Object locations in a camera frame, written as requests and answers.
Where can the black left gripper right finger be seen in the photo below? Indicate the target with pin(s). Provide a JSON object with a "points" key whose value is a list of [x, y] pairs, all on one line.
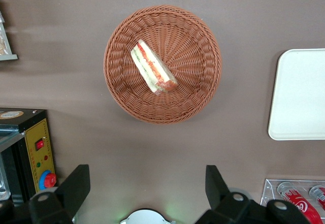
{"points": [[218, 191]]}

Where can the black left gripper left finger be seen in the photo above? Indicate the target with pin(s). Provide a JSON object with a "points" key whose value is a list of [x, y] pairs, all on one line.
{"points": [[71, 188]]}

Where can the triangle sandwich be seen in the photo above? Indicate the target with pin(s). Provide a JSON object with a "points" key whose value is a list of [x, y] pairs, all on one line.
{"points": [[152, 66]]}

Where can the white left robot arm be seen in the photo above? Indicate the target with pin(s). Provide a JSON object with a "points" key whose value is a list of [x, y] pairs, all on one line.
{"points": [[146, 217]]}

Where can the beige plastic tray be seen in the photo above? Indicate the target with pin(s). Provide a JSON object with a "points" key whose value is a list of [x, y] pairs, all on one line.
{"points": [[299, 94]]}

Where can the brown round wicker basket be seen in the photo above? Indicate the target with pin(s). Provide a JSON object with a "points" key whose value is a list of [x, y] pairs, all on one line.
{"points": [[190, 56]]}

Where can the grey snack tray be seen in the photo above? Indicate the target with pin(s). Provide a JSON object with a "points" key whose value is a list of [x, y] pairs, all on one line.
{"points": [[7, 57]]}

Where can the black food warmer yellow panel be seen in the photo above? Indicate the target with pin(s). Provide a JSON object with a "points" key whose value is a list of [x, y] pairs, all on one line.
{"points": [[40, 158]]}

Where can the clear acrylic bottle rack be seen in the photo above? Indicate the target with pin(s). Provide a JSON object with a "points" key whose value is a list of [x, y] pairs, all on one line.
{"points": [[270, 191]]}

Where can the steel warmer pan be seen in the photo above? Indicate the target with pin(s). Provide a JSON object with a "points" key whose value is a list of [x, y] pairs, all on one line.
{"points": [[3, 180]]}

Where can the clear packet of crackers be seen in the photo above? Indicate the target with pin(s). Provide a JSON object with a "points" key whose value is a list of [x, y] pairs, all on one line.
{"points": [[2, 43]]}

